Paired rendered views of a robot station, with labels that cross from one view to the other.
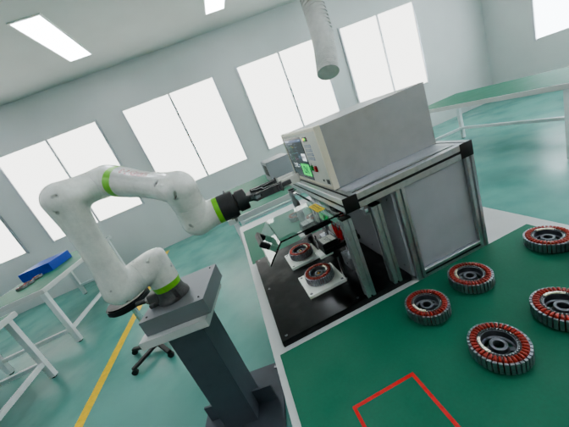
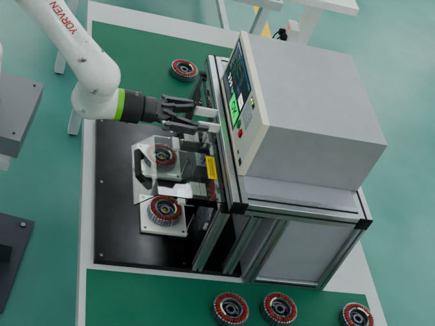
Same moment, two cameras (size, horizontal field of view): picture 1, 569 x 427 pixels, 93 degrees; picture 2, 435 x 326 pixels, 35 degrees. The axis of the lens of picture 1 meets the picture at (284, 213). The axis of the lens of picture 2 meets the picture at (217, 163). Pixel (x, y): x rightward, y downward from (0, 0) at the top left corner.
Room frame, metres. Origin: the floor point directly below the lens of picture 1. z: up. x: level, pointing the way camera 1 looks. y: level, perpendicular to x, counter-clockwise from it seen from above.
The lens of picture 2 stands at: (-0.60, 0.30, 2.43)
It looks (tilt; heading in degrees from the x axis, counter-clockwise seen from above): 41 degrees down; 344
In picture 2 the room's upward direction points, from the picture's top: 24 degrees clockwise
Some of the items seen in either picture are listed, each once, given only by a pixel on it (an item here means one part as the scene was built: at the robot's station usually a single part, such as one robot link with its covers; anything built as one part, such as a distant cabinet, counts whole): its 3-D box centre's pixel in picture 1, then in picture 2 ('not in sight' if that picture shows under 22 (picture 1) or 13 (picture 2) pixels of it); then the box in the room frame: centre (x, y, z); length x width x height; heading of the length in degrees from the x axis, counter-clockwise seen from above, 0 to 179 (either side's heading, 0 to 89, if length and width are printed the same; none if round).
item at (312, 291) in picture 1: (321, 279); (162, 215); (0.91, -0.03, 0.78); 0.15 x 0.15 x 0.01; 7
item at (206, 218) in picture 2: (351, 258); (206, 216); (0.92, -0.18, 0.80); 0.08 x 0.05 x 0.06; 7
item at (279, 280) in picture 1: (315, 268); (164, 191); (1.03, -0.03, 0.76); 0.64 x 0.47 x 0.02; 7
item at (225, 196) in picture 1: (229, 206); (131, 107); (0.92, 0.17, 1.18); 0.09 x 0.06 x 0.12; 8
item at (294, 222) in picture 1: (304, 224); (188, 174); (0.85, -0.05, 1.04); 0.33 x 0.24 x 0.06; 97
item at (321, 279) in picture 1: (318, 274); (164, 210); (0.91, -0.03, 0.80); 0.11 x 0.11 x 0.04
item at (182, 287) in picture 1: (161, 294); not in sight; (1.19, 0.69, 0.86); 0.26 x 0.15 x 0.06; 81
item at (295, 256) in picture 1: (301, 252); not in sight; (1.15, 0.00, 0.80); 0.11 x 0.11 x 0.04
